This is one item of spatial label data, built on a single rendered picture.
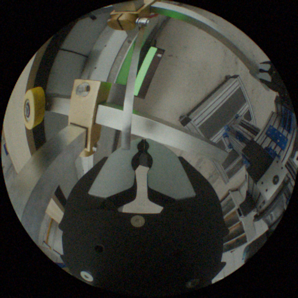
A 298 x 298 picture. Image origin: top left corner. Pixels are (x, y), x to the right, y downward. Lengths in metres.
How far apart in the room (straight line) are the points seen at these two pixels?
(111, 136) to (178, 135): 0.24
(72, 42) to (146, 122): 0.36
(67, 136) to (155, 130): 0.13
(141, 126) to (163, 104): 0.87
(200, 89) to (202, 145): 0.96
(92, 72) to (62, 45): 0.20
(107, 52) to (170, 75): 0.71
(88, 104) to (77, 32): 0.32
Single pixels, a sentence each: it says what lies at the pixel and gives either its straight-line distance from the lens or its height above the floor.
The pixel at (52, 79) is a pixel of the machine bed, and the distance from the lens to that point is 0.36.
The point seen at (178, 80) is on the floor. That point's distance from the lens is 1.05.
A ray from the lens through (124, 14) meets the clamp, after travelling 0.20.
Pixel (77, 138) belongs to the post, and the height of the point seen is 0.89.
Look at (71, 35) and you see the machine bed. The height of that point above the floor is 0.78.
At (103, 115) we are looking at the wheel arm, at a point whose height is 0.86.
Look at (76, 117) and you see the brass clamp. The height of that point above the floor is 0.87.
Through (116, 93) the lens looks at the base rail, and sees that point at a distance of 0.31.
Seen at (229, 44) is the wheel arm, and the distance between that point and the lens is 0.26.
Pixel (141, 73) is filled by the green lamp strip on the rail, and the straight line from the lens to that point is 0.30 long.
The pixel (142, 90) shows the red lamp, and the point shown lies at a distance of 0.30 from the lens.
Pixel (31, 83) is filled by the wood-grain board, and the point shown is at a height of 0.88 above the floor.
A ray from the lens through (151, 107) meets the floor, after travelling 1.01.
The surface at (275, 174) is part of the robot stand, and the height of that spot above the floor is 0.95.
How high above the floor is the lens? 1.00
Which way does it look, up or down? 59 degrees down
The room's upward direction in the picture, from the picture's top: 178 degrees clockwise
